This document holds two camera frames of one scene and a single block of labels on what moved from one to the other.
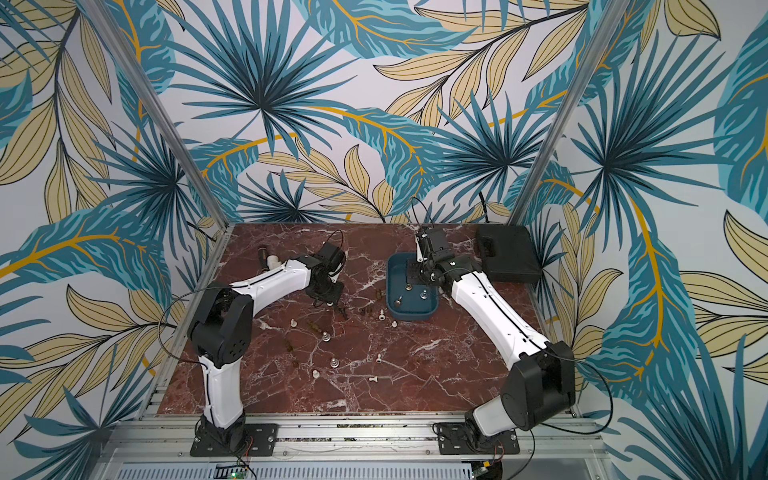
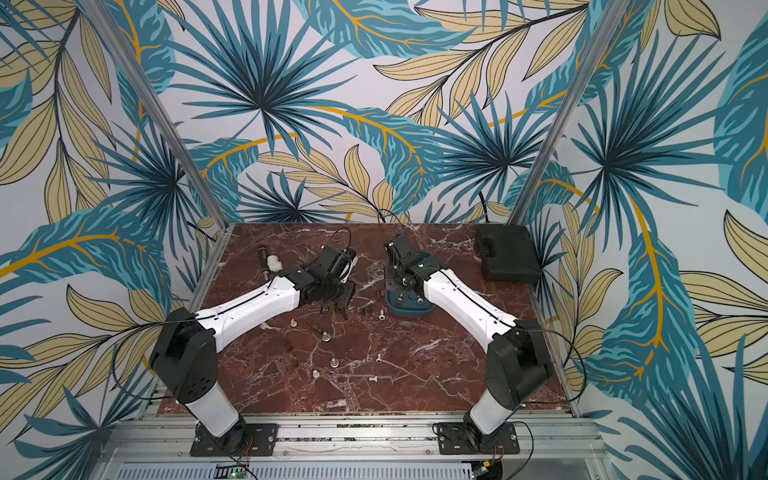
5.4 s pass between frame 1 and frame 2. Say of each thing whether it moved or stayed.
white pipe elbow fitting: stayed
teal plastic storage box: stayed
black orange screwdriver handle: stayed
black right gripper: moved
